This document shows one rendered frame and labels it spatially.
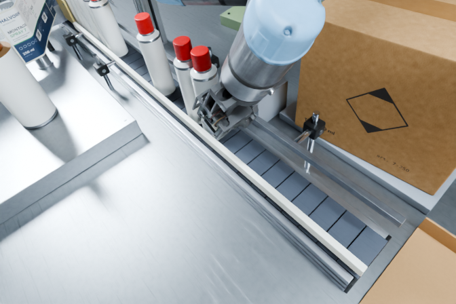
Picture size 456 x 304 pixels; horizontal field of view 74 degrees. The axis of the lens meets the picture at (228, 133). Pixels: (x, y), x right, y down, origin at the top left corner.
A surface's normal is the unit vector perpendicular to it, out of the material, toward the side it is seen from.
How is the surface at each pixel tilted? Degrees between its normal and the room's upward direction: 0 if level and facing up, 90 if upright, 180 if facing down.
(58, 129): 0
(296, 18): 29
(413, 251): 0
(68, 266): 0
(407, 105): 90
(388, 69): 90
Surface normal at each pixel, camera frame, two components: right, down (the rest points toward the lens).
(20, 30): 0.71, 0.48
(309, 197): -0.10, -0.66
